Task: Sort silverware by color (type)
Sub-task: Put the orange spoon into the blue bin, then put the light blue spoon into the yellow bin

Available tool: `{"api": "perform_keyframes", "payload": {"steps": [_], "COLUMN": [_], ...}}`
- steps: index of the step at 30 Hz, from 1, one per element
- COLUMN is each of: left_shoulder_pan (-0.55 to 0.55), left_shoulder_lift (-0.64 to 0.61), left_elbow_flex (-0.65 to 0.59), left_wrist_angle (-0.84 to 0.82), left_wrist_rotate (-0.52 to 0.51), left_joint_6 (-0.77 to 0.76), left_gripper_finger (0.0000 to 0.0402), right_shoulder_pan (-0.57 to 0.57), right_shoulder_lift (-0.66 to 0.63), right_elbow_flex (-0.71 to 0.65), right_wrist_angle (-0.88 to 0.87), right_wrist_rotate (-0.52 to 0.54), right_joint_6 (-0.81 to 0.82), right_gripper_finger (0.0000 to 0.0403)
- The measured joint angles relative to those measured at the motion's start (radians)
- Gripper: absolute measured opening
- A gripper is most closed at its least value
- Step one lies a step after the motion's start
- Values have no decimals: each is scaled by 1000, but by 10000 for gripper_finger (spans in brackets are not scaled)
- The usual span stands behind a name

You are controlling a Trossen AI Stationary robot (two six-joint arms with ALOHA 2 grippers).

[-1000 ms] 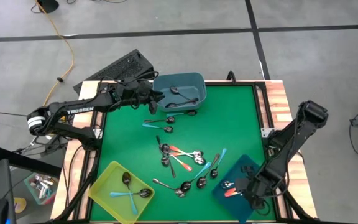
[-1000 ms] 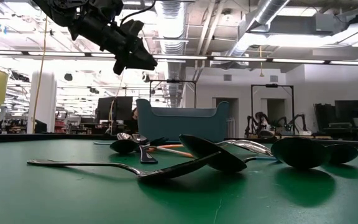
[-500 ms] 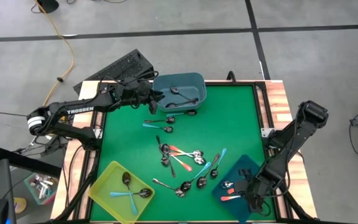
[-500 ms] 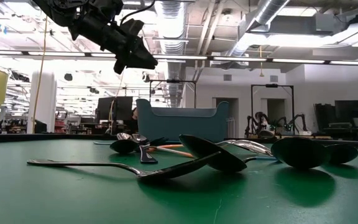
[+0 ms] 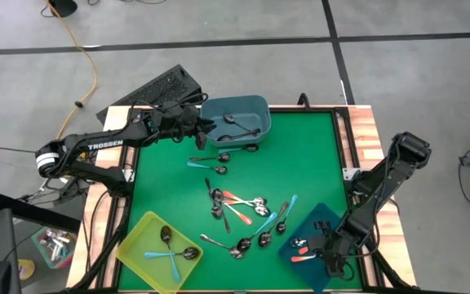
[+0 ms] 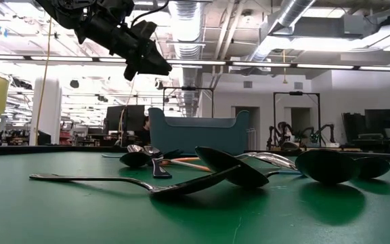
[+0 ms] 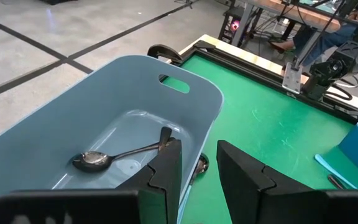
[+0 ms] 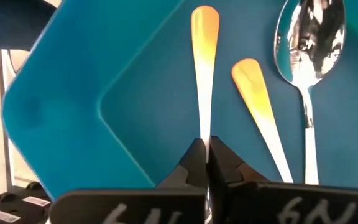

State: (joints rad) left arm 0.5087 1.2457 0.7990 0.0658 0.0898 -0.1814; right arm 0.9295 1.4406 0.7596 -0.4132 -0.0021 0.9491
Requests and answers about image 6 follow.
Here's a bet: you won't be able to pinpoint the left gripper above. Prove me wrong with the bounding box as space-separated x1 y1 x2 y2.
108 28 173 82

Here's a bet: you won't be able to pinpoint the all-metal spoon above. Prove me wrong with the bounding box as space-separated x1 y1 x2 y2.
143 144 173 180
294 148 360 186
28 164 242 201
119 151 152 169

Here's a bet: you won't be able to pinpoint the orange-handled metal spoon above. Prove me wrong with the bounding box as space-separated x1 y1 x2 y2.
248 151 298 171
127 144 213 173

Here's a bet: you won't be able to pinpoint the black monitor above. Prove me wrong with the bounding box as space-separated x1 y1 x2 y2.
104 104 146 134

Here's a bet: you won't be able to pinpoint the person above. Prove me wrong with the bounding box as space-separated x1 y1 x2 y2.
135 115 152 147

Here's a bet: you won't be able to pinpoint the grey-blue plastic tub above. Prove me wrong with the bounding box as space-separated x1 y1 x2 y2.
148 107 251 156

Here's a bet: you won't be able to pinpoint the long light bar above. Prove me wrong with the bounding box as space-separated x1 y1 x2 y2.
0 54 390 73

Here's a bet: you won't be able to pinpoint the white pillar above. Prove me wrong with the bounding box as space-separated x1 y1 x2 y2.
28 73 63 146

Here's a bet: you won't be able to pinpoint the green table mat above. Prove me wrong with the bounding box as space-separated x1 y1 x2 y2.
0 150 390 244

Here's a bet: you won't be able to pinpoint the background robot arms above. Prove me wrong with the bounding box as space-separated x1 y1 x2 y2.
265 121 337 150

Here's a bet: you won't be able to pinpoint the grey ceiling air unit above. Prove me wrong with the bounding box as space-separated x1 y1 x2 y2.
342 12 390 39

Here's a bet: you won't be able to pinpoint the black desk equipment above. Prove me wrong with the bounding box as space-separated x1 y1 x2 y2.
341 108 390 148

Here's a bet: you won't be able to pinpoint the silver ventilation duct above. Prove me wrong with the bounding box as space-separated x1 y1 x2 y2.
247 0 318 67
166 0 207 118

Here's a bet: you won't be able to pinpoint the black rig frame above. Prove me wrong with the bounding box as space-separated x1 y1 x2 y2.
162 85 215 119
272 90 322 150

